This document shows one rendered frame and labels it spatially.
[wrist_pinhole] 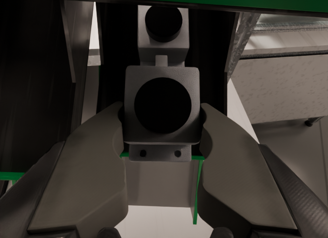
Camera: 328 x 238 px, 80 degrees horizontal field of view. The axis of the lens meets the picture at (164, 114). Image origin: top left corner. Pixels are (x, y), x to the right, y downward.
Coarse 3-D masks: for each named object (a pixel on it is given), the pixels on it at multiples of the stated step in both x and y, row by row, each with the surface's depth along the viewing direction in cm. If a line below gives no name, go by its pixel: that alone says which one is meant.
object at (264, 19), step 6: (264, 18) 86; (270, 18) 86; (276, 18) 87; (282, 18) 87; (288, 18) 88; (294, 18) 88; (300, 18) 89; (306, 18) 89; (312, 18) 90; (318, 18) 90; (324, 18) 91; (258, 24) 88; (264, 24) 89; (270, 24) 89; (276, 24) 90; (282, 24) 90
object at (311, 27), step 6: (288, 24) 90; (294, 24) 91; (300, 24) 91; (306, 24) 91; (312, 24) 92; (318, 24) 92; (324, 24) 92; (258, 30) 90; (264, 30) 90; (270, 30) 90; (276, 30) 91; (282, 30) 91; (288, 30) 92; (294, 30) 92; (300, 30) 93; (306, 30) 93; (312, 30) 94; (318, 30) 94
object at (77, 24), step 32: (0, 0) 22; (32, 0) 22; (64, 0) 16; (0, 32) 21; (32, 32) 21; (64, 32) 16; (0, 64) 21; (32, 64) 21; (64, 64) 21; (0, 96) 20; (32, 96) 20; (64, 96) 20; (0, 128) 20; (32, 128) 20; (64, 128) 20; (0, 160) 19; (32, 160) 19
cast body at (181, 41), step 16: (144, 16) 17; (160, 16) 16; (176, 16) 16; (144, 32) 16; (160, 32) 15; (176, 32) 16; (144, 48) 16; (160, 48) 16; (176, 48) 16; (144, 64) 19; (176, 64) 19
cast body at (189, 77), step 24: (144, 72) 11; (168, 72) 11; (192, 72) 12; (144, 96) 10; (168, 96) 10; (192, 96) 11; (144, 120) 10; (168, 120) 10; (192, 120) 11; (144, 144) 13; (168, 144) 12; (192, 144) 11
